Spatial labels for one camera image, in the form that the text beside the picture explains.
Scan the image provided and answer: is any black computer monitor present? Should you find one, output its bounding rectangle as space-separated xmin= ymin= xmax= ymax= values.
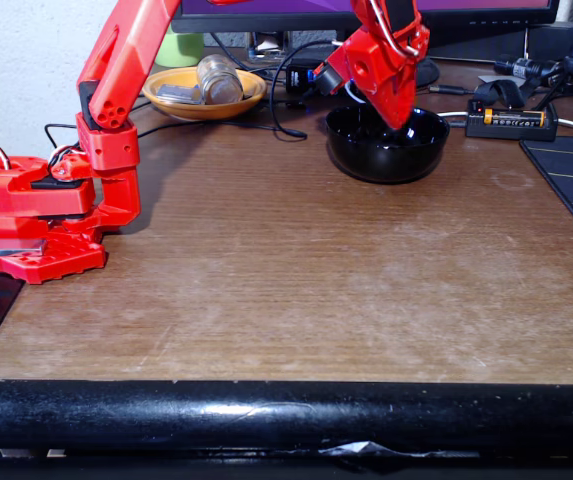
xmin=171 ymin=0 xmax=561 ymax=34

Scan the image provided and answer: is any clear glass jar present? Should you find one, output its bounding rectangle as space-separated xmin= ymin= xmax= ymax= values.
xmin=195 ymin=53 xmax=245 ymax=106

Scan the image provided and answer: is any grey cable loop on gripper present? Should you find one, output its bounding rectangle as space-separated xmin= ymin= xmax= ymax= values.
xmin=368 ymin=0 xmax=422 ymax=56

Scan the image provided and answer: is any long thin black cable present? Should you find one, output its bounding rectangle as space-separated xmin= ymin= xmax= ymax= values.
xmin=43 ymin=119 xmax=310 ymax=156

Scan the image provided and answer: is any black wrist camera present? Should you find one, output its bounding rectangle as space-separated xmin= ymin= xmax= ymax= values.
xmin=314 ymin=63 xmax=348 ymax=97

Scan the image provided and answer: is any torn silver tape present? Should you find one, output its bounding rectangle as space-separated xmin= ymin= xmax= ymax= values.
xmin=318 ymin=439 xmax=482 ymax=460

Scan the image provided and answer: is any black USB hub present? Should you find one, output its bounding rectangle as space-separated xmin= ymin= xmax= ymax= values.
xmin=284 ymin=55 xmax=327 ymax=96

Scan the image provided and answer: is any green cup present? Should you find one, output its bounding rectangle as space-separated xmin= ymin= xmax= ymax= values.
xmin=154 ymin=27 xmax=206 ymax=69

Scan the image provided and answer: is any dark grey box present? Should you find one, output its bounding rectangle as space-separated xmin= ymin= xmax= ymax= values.
xmin=525 ymin=24 xmax=573 ymax=64

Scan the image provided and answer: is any black flashlight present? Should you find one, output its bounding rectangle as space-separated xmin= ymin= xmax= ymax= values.
xmin=494 ymin=53 xmax=567 ymax=81

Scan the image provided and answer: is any yellow ceramic dish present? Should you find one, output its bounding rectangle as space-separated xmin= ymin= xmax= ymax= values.
xmin=141 ymin=66 xmax=269 ymax=122

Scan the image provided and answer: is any yellow and black battery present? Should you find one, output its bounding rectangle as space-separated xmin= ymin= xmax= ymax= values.
xmin=483 ymin=108 xmax=547 ymax=126

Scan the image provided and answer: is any small clear plastic box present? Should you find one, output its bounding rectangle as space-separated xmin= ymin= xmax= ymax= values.
xmin=157 ymin=83 xmax=203 ymax=106

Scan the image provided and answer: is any black audio plug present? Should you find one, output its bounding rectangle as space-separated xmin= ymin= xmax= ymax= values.
xmin=428 ymin=83 xmax=476 ymax=97

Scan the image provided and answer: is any black battery charger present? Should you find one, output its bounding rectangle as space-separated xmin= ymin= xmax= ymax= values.
xmin=464 ymin=98 xmax=560 ymax=142

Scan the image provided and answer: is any black strap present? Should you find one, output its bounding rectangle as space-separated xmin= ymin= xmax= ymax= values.
xmin=474 ymin=78 xmax=528 ymax=110

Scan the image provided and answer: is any black glossy bowl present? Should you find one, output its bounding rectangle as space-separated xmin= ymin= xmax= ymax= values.
xmin=324 ymin=104 xmax=451 ymax=185

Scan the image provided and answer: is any black monitor stand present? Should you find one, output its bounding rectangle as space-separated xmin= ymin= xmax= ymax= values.
xmin=413 ymin=47 xmax=441 ymax=91

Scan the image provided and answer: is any black camera cable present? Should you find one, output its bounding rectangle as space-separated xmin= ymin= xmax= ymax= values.
xmin=269 ymin=38 xmax=340 ymax=136

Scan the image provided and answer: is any metal clamp bar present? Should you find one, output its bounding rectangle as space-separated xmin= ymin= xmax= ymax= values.
xmin=0 ymin=237 xmax=48 ymax=259

